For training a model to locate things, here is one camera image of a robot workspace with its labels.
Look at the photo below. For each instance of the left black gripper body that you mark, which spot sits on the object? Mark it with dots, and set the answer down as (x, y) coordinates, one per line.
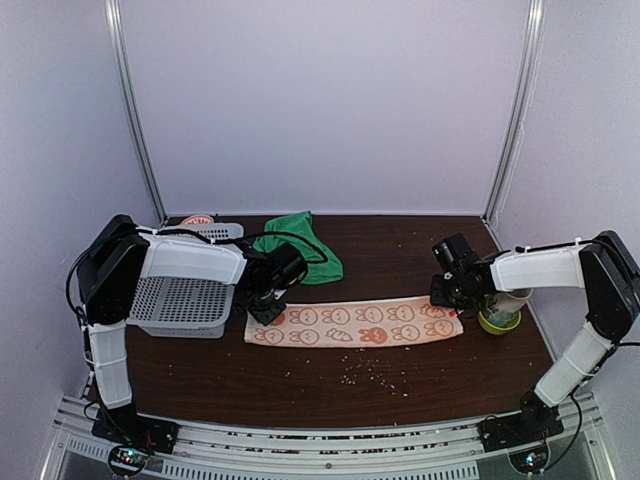
(259, 305)

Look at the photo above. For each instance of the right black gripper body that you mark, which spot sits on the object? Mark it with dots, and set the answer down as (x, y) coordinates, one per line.
(453, 295)

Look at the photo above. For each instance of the green microfiber towel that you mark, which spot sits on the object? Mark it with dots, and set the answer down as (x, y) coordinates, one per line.
(324, 267)

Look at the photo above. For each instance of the orange bunny pattern towel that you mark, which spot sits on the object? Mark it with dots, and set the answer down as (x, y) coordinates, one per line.
(400, 322)

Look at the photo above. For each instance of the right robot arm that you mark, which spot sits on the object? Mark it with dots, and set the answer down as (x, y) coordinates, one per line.
(590, 285)

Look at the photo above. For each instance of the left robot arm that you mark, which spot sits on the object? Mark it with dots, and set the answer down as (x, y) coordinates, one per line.
(108, 273)

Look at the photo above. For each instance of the white coral pattern mug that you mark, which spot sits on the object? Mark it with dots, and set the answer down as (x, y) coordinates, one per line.
(511, 301)

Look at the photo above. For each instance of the green bowl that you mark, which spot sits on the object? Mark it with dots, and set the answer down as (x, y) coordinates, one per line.
(499, 323)

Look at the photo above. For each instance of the white perforated plastic basket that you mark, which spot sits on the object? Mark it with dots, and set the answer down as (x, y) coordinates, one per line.
(187, 281)

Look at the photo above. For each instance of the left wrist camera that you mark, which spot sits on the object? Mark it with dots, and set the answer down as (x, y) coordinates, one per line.
(286, 266)

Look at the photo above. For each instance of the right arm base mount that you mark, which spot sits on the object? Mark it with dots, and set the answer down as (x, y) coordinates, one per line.
(524, 433)

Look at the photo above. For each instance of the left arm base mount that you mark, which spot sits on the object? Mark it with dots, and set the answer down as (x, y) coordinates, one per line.
(136, 438)

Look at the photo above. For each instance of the right aluminium frame post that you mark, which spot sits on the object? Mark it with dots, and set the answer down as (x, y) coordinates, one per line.
(515, 126)

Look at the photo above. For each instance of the aluminium frame post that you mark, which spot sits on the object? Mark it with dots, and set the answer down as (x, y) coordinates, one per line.
(515, 126)
(118, 42)

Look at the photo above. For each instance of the left aluminium frame post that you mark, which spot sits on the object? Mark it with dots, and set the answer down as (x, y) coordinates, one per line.
(118, 42)

